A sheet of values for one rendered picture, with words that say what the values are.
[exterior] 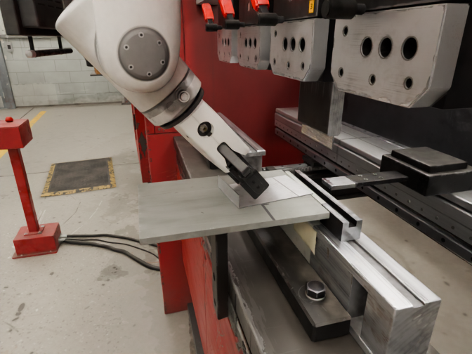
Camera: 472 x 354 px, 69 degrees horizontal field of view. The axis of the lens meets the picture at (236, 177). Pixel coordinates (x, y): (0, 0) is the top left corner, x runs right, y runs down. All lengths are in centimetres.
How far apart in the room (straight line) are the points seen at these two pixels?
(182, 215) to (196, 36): 94
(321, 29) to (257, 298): 38
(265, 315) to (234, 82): 102
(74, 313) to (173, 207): 148
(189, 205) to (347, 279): 24
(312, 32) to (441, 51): 20
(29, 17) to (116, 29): 121
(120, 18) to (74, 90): 734
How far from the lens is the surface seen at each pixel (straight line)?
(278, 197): 54
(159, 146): 138
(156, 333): 173
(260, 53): 66
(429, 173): 65
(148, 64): 34
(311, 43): 48
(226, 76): 137
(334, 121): 51
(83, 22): 41
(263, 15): 55
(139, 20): 34
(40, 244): 244
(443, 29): 31
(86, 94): 766
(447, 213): 70
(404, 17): 34
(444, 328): 196
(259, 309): 52
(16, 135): 218
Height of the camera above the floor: 123
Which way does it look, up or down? 22 degrees down
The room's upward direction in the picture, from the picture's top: straight up
